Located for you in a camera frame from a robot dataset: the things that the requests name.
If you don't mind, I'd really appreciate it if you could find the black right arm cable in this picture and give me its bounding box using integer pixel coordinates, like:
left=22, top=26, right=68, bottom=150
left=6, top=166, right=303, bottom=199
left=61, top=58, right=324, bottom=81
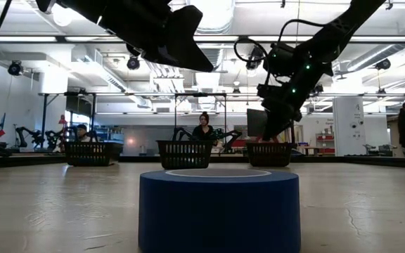
left=233, top=19, right=326, bottom=85

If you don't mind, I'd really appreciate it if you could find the blue tape roll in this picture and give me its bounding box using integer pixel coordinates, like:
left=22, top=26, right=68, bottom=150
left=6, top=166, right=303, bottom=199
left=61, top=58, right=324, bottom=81
left=138, top=169, right=302, bottom=253

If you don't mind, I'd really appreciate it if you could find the white pillar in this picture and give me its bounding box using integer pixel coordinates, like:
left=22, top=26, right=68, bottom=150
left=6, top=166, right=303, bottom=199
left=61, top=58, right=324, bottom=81
left=332, top=96, right=366, bottom=157

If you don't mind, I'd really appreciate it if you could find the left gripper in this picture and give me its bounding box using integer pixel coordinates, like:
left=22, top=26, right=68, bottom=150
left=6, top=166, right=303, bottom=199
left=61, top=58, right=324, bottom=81
left=98, top=0, right=214, bottom=73

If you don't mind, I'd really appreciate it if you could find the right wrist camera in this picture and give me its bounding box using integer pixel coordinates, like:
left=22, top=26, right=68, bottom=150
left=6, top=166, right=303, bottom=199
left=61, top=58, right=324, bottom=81
left=264, top=42, right=297, bottom=77

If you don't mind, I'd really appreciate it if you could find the black monitor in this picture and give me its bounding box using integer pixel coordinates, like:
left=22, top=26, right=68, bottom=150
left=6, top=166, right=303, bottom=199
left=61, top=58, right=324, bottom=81
left=246, top=108, right=269, bottom=138

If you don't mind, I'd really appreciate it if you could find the black aluminium table frame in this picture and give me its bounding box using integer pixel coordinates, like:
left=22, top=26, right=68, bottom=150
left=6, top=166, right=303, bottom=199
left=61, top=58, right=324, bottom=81
left=0, top=154, right=405, bottom=169

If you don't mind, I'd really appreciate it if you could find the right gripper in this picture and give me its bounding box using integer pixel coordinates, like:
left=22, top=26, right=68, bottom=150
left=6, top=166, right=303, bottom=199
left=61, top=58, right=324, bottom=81
left=257, top=75, right=312, bottom=141

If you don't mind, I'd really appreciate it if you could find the black background rig frame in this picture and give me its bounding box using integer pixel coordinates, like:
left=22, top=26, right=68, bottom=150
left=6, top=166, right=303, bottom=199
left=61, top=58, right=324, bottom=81
left=173, top=92, right=228, bottom=141
left=39, top=91, right=98, bottom=152

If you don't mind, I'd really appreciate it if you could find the black plastic basket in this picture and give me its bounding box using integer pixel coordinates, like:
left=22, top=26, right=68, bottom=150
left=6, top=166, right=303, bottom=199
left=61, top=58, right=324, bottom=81
left=156, top=140, right=214, bottom=170
left=246, top=142, right=297, bottom=167
left=64, top=141, right=123, bottom=167

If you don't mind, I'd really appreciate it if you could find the black ceiling spotlight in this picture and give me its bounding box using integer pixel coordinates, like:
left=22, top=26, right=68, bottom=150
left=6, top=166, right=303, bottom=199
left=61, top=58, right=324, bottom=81
left=375, top=58, right=392, bottom=71
left=7, top=60, right=24, bottom=77
left=246, top=47, right=265, bottom=70
left=126, top=56, right=141, bottom=71

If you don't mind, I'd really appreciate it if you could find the black horizontal crossbar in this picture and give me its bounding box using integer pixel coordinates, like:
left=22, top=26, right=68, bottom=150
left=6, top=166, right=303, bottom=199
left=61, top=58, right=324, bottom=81
left=0, top=34, right=405, bottom=44

